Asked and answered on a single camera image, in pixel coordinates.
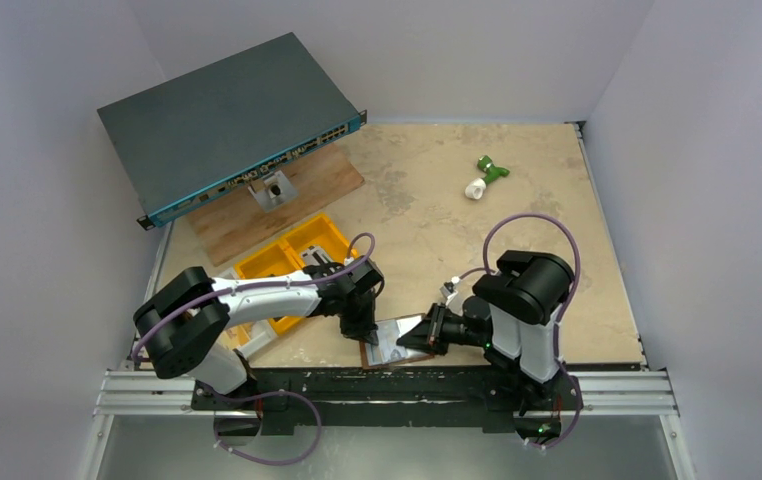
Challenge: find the yellow bin with silver cards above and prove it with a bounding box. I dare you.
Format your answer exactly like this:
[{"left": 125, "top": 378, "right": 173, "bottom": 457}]
[{"left": 280, "top": 213, "right": 356, "bottom": 267}]

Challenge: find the yellow bin with black cards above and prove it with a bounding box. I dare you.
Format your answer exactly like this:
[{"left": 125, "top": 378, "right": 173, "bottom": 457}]
[{"left": 233, "top": 239, "right": 306, "bottom": 337}]

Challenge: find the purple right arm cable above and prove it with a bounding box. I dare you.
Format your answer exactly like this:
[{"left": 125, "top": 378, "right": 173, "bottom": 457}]
[{"left": 457, "top": 213, "right": 584, "bottom": 452}]

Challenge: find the grey network switch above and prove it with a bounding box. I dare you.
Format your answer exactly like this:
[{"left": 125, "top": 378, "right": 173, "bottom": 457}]
[{"left": 97, "top": 33, "right": 367, "bottom": 230}]

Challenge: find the grey metal bracket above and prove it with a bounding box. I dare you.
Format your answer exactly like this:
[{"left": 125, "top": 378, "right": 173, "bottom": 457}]
[{"left": 248, "top": 170, "right": 299, "bottom": 213}]

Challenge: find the plywood board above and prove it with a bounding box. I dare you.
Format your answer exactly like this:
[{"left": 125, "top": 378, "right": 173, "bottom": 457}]
[{"left": 185, "top": 145, "right": 364, "bottom": 265}]

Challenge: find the black metal base rail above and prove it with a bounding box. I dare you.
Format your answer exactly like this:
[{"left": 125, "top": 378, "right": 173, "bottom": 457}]
[{"left": 191, "top": 365, "right": 584, "bottom": 440}]

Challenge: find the green and white plastic fitting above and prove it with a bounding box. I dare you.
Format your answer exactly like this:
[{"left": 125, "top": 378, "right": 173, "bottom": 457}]
[{"left": 464, "top": 155, "right": 510, "bottom": 200}]

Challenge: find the white bin with gold cards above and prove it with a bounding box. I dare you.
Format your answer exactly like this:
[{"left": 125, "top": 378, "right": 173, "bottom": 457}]
[{"left": 218, "top": 319, "right": 278, "bottom": 360}]

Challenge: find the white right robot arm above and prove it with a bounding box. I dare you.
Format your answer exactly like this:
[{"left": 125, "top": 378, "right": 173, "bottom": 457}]
[{"left": 396, "top": 250, "right": 575, "bottom": 406}]

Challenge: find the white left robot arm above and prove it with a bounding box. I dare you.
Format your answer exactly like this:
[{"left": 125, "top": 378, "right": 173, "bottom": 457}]
[{"left": 131, "top": 256, "right": 385, "bottom": 396}]

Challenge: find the brown leather card holder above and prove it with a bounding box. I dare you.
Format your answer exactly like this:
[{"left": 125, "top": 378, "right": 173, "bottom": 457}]
[{"left": 360, "top": 314, "right": 433, "bottom": 370}]

